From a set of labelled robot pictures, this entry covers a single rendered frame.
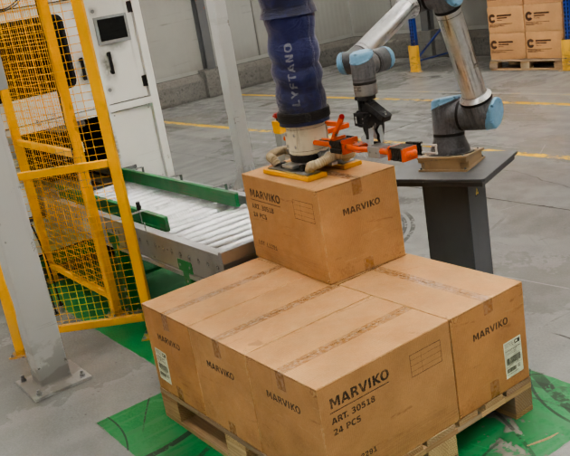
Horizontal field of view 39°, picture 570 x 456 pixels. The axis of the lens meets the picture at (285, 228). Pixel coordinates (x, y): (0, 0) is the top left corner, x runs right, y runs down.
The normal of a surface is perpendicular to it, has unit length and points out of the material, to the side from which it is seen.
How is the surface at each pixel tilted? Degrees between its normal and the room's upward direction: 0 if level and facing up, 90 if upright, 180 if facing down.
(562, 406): 0
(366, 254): 90
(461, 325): 90
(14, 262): 90
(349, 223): 90
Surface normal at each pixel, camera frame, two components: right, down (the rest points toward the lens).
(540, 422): -0.16, -0.94
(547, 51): -0.76, 0.36
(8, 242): 0.59, 0.15
